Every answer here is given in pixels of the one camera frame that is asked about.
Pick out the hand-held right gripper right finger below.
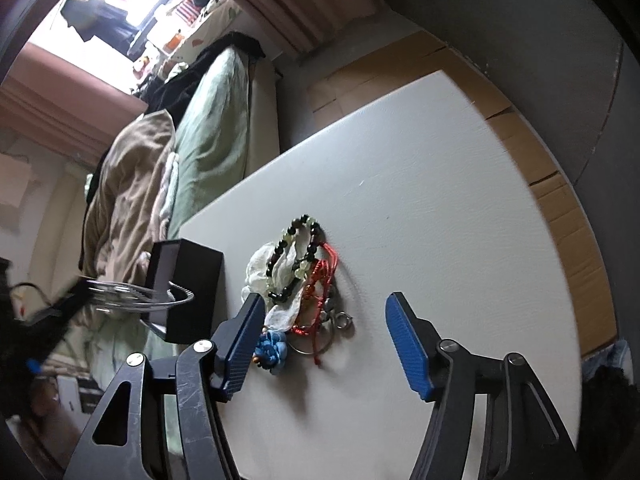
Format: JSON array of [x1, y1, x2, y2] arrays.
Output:
[[385, 291, 586, 480]]

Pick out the grey beaded bracelet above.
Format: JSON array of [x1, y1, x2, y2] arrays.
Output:
[[318, 287, 344, 328]]

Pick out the hanging dark clothes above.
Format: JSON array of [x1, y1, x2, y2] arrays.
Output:
[[60, 0, 142, 59]]

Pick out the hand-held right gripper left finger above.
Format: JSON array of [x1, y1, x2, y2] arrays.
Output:
[[62, 292, 266, 480]]

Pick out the black cable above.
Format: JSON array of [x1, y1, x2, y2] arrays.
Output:
[[10, 282, 57, 312]]

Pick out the beige blanket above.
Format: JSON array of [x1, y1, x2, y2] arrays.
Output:
[[77, 110, 179, 292]]

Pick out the black jewelry box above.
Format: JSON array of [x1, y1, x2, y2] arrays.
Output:
[[145, 239, 224, 345]]

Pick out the thin silver wire ring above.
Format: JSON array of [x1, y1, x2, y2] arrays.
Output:
[[288, 326, 334, 357]]

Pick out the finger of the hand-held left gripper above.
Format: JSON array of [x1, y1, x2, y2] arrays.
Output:
[[49, 279, 95, 327]]

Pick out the white cloth scrunchie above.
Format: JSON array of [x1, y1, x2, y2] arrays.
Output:
[[241, 242, 306, 332]]

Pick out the blue flower hair tie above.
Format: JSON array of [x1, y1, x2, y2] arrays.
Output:
[[252, 330, 290, 374]]

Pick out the white paper sheet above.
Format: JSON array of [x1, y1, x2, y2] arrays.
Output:
[[0, 154, 34, 212]]

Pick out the red cord bracelet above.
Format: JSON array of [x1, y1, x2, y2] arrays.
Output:
[[291, 241, 341, 368]]

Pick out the dark beaded bracelet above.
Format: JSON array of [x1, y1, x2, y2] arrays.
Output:
[[263, 215, 326, 303]]

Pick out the dark fuzzy cloth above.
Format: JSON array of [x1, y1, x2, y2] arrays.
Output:
[[581, 339, 637, 462]]

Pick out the silver bangle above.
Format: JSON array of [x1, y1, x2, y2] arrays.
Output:
[[82, 277, 196, 314]]

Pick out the pink curtain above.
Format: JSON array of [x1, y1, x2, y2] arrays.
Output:
[[0, 42, 151, 168], [192, 0, 379, 56]]

